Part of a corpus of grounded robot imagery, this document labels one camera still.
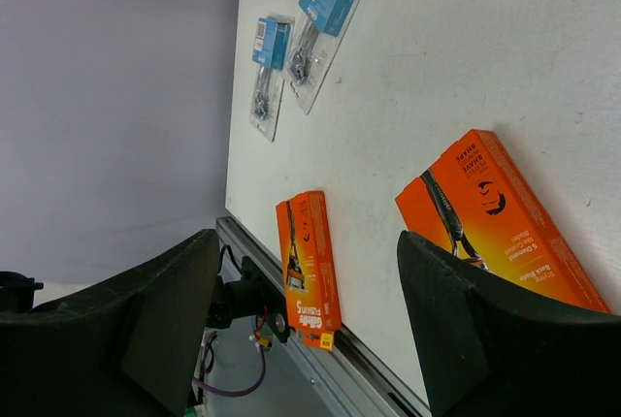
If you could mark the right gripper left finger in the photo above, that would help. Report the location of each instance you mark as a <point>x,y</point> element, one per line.
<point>126,346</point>

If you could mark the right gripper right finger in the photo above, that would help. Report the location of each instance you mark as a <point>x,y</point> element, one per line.
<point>487,347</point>

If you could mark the orange Fusion box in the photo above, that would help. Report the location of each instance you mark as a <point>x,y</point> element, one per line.
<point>474,203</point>
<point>308,268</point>

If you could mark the blue razor blister left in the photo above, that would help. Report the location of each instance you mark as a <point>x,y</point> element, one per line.
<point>271,44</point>

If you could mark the blue razor blister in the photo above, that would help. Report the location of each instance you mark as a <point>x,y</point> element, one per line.
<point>316,42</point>
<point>271,44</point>

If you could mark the blue razor blister middle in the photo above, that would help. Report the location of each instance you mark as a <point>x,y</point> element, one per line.
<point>316,42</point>

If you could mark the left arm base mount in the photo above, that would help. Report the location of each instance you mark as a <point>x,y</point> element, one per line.
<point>254,294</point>

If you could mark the aluminium frame rail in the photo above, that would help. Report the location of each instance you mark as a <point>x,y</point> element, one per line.
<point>352,379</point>

